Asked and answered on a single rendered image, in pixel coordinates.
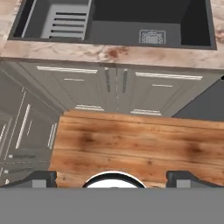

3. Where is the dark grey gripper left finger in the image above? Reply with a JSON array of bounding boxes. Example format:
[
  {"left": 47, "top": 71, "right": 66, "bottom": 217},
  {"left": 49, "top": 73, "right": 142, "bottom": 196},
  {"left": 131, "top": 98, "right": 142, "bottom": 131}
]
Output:
[{"left": 0, "top": 170, "right": 58, "bottom": 189}]

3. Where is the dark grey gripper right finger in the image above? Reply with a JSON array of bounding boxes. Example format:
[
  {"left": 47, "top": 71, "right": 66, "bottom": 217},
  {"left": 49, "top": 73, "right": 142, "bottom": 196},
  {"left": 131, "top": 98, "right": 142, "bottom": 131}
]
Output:
[{"left": 165, "top": 170, "right": 224, "bottom": 189}]

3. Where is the square grey sink drain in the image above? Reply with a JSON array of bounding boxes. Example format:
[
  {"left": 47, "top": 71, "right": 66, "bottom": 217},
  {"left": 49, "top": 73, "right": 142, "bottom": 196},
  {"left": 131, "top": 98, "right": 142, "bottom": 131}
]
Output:
[{"left": 137, "top": 29, "right": 167, "bottom": 46}]

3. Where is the dark grey sink basin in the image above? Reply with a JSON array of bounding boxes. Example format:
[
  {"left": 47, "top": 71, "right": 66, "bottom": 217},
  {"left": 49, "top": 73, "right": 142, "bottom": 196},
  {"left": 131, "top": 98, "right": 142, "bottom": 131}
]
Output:
[{"left": 7, "top": 0, "right": 218, "bottom": 51}]

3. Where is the grey slotted sink rack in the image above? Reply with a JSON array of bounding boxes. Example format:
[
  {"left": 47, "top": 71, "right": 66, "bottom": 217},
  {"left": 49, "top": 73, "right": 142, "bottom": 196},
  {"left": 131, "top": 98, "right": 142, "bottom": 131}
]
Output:
[{"left": 39, "top": 3, "right": 90, "bottom": 40}]

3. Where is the grey cupboard run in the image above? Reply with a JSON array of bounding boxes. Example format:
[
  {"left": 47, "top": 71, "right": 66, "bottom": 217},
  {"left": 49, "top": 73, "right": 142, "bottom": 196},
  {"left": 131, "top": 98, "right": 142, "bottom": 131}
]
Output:
[{"left": 0, "top": 61, "right": 66, "bottom": 187}]

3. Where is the white and black round thing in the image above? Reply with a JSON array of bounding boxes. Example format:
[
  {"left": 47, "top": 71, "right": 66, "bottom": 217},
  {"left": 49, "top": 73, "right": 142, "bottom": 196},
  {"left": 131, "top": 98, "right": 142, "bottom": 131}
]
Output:
[{"left": 81, "top": 171, "right": 147, "bottom": 189}]

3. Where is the grey cupboard door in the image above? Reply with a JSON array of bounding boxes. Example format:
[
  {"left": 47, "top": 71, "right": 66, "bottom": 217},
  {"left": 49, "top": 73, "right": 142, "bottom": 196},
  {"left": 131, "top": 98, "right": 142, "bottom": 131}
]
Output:
[
  {"left": 17, "top": 61, "right": 118, "bottom": 114},
  {"left": 116, "top": 67, "right": 223, "bottom": 118}
]

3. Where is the dark grey drawer handle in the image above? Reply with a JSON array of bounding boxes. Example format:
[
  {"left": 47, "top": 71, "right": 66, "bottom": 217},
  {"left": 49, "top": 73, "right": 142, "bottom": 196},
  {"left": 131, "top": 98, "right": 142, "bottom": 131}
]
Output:
[
  {"left": 3, "top": 167, "right": 35, "bottom": 175},
  {"left": 8, "top": 153, "right": 38, "bottom": 160}
]

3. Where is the dark grey cupboard door handle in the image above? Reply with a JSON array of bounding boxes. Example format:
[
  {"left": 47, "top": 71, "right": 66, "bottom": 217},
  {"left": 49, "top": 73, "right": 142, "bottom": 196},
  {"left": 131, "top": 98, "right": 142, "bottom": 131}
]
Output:
[
  {"left": 103, "top": 66, "right": 112, "bottom": 94},
  {"left": 122, "top": 68, "right": 129, "bottom": 94}
]

